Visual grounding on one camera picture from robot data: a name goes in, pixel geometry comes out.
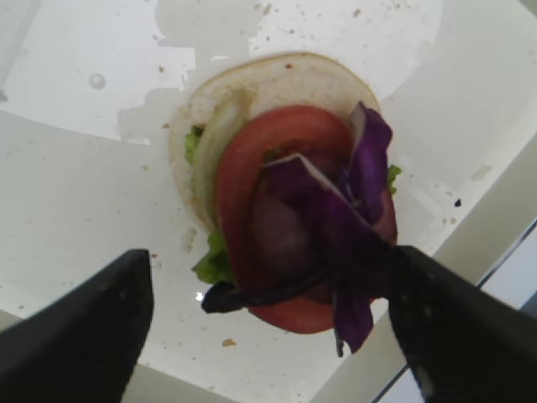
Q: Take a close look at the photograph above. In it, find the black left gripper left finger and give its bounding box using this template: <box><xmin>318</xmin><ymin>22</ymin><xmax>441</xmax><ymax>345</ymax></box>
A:
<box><xmin>1</xmin><ymin>249</ymin><xmax>154</xmax><ymax>402</ymax></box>

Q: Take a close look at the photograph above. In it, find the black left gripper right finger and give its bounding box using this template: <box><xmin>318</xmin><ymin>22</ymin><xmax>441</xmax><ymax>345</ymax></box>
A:
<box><xmin>388</xmin><ymin>246</ymin><xmax>536</xmax><ymax>402</ymax></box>

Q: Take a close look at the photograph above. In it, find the purple cabbage piece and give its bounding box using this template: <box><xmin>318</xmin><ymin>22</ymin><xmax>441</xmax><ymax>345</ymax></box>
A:
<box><xmin>201</xmin><ymin>100</ymin><xmax>395</xmax><ymax>358</ymax></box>

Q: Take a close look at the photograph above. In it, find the lettuce under tomato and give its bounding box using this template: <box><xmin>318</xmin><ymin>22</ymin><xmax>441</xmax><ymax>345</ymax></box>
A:
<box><xmin>193</xmin><ymin>126</ymin><xmax>402</xmax><ymax>285</ymax></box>

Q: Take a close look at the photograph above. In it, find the pink meat patty slice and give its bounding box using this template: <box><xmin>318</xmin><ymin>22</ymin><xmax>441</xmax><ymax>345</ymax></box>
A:
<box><xmin>248</xmin><ymin>186</ymin><xmax>325</xmax><ymax>280</ymax></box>

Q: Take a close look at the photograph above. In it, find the tomato slice on bun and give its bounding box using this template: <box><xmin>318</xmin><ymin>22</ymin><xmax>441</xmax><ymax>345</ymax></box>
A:
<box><xmin>216</xmin><ymin>104</ymin><xmax>398</xmax><ymax>335</ymax></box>

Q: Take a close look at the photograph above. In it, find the silver metal tray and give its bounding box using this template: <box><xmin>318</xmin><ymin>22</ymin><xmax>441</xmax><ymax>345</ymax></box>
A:
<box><xmin>1</xmin><ymin>1</ymin><xmax>536</xmax><ymax>402</ymax></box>

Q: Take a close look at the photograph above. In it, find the bottom bun on tray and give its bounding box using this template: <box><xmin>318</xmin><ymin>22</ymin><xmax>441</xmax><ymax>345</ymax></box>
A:
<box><xmin>169</xmin><ymin>53</ymin><xmax>380</xmax><ymax>233</ymax></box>

